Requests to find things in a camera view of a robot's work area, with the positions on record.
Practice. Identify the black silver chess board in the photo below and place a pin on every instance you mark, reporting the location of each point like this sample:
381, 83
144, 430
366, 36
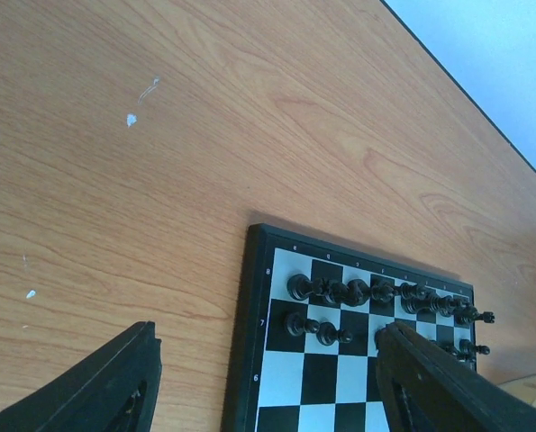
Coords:
303, 353

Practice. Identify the black king piece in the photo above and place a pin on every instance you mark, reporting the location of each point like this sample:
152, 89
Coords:
414, 297

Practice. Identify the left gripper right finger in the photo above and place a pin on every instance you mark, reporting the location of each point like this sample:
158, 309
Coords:
424, 388

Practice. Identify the black knight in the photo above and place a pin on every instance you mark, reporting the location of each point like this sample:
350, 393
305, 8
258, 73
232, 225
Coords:
332, 293

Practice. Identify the black queen piece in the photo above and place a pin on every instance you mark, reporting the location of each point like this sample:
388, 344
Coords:
382, 290

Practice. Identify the black pawn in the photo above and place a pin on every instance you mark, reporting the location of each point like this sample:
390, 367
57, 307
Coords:
451, 350
327, 335
296, 325
468, 351

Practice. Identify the black rook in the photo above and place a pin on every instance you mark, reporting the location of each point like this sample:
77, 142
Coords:
299, 287
466, 314

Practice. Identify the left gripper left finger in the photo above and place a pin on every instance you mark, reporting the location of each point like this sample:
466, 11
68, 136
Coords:
113, 389

